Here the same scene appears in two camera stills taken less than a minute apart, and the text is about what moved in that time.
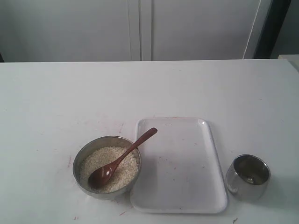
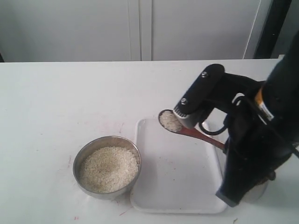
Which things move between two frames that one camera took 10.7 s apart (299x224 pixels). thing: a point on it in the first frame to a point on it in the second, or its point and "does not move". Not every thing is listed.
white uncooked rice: [124, 175] does not move
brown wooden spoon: [101, 175] to [170, 121]
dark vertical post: [271, 29] does not move
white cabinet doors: [61, 31] does not move
